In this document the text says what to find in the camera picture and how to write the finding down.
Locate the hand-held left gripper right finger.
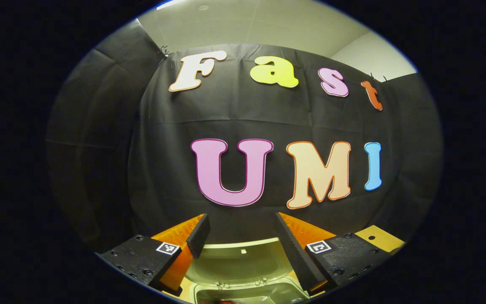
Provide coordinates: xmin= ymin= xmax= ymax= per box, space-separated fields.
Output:
xmin=275 ymin=211 xmax=395 ymax=296

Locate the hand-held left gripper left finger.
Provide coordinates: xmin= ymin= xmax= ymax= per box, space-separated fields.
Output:
xmin=100 ymin=213 xmax=211 ymax=297

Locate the green desktop garbage bin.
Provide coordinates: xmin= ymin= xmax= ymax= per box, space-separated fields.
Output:
xmin=183 ymin=237 xmax=311 ymax=304

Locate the black backdrop cloth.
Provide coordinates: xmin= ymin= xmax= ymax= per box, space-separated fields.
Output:
xmin=46 ymin=19 xmax=444 ymax=254

